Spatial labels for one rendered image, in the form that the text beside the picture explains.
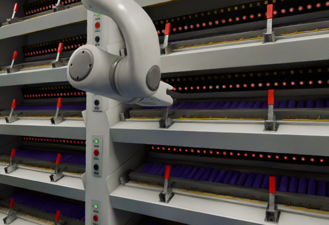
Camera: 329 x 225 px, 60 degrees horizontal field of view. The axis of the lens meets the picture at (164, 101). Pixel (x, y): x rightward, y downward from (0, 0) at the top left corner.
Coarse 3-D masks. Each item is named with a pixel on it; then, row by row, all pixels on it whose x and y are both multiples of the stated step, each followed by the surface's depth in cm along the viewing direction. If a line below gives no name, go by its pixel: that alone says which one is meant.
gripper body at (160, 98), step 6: (162, 84) 66; (168, 84) 68; (162, 90) 65; (156, 96) 64; (162, 96) 65; (168, 96) 67; (138, 102) 69; (144, 102) 68; (150, 102) 67; (156, 102) 67; (162, 102) 67; (168, 102) 68
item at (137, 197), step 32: (128, 160) 90; (160, 160) 92; (224, 160) 83; (256, 160) 78; (288, 160) 74; (320, 160) 70; (128, 192) 82; (160, 192) 79; (192, 192) 75; (224, 192) 72; (256, 192) 68; (288, 192) 65; (320, 192) 64; (192, 224) 71; (224, 224) 66; (256, 224) 62; (288, 224) 59; (320, 224) 58
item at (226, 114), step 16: (144, 112) 85; (160, 112) 82; (176, 112) 80; (192, 112) 77; (208, 112) 75; (224, 112) 72; (240, 112) 70; (256, 112) 68; (288, 112) 65; (304, 112) 63; (320, 112) 62
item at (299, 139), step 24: (192, 96) 89; (216, 96) 85; (240, 96) 81; (120, 120) 88; (264, 120) 68; (288, 120) 65; (168, 144) 75; (192, 144) 71; (216, 144) 68; (240, 144) 65; (264, 144) 62; (288, 144) 59; (312, 144) 57
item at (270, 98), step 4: (268, 92) 64; (272, 92) 63; (268, 96) 64; (272, 96) 63; (268, 100) 63; (272, 100) 63; (268, 104) 63; (272, 104) 63; (268, 108) 63; (272, 108) 63; (268, 112) 63; (272, 112) 62; (268, 116) 62; (272, 116) 62
